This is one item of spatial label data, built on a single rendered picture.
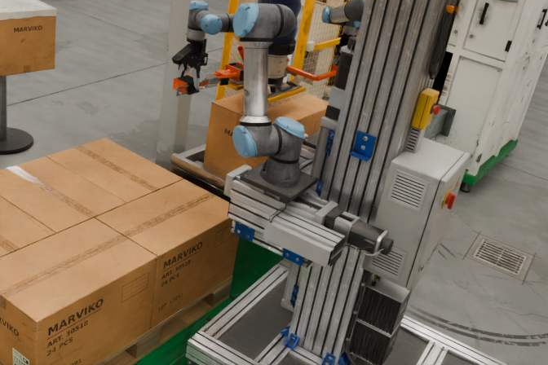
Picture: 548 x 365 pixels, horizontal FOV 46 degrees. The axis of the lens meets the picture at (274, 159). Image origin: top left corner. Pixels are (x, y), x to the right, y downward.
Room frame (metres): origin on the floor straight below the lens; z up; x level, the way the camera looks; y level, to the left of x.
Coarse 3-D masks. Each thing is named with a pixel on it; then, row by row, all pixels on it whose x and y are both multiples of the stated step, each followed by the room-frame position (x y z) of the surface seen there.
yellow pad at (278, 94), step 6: (288, 84) 3.11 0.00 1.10; (276, 90) 3.03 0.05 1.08; (282, 90) 3.04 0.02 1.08; (288, 90) 3.06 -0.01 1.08; (294, 90) 3.09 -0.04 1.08; (300, 90) 3.13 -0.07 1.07; (270, 96) 2.93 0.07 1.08; (276, 96) 2.96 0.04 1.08; (282, 96) 2.99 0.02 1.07; (288, 96) 3.04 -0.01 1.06; (270, 102) 2.91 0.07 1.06
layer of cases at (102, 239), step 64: (0, 192) 2.49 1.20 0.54; (64, 192) 2.59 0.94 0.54; (128, 192) 2.70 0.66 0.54; (192, 192) 2.82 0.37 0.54; (0, 256) 2.04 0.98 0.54; (64, 256) 2.11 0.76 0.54; (128, 256) 2.19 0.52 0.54; (192, 256) 2.44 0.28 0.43; (0, 320) 1.82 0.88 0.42; (64, 320) 1.82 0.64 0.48; (128, 320) 2.11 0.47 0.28
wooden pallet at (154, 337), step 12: (216, 288) 2.63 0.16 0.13; (228, 288) 2.73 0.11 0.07; (204, 300) 2.65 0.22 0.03; (216, 300) 2.65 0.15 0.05; (180, 312) 2.40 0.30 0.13; (192, 312) 2.55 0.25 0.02; (204, 312) 2.57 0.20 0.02; (168, 324) 2.43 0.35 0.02; (180, 324) 2.45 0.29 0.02; (144, 336) 2.20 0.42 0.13; (156, 336) 2.27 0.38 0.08; (168, 336) 2.35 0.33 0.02; (132, 348) 2.18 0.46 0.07; (144, 348) 2.21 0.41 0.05; (156, 348) 2.28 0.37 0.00; (108, 360) 2.02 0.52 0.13; (120, 360) 2.14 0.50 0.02; (132, 360) 2.16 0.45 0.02
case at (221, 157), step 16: (240, 96) 3.22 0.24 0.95; (304, 96) 3.41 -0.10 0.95; (224, 112) 3.02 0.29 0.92; (240, 112) 2.99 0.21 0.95; (272, 112) 3.07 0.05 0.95; (288, 112) 3.11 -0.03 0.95; (304, 112) 3.16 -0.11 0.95; (320, 112) 3.25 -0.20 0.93; (208, 128) 3.06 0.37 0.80; (224, 128) 3.01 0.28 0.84; (208, 144) 3.06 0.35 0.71; (224, 144) 3.00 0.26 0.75; (208, 160) 3.05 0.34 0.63; (224, 160) 3.00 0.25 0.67; (240, 160) 2.95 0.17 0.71; (256, 160) 2.90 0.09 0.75; (224, 176) 2.99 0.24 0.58
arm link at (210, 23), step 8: (200, 16) 2.52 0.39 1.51; (208, 16) 2.49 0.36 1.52; (216, 16) 2.50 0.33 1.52; (224, 16) 2.54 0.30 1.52; (200, 24) 2.50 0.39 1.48; (208, 24) 2.47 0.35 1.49; (216, 24) 2.48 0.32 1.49; (224, 24) 2.53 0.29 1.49; (208, 32) 2.47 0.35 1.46; (216, 32) 2.49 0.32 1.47; (224, 32) 2.55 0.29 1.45
